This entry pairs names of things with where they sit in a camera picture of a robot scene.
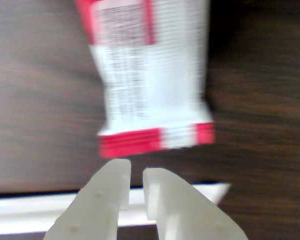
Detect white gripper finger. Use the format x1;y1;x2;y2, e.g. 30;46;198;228
42;159;133;240
142;167;250;240

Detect small red white candy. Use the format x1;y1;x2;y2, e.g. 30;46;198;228
73;0;216;159

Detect white paper-wrapped straw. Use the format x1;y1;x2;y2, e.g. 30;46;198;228
0;182;232;236

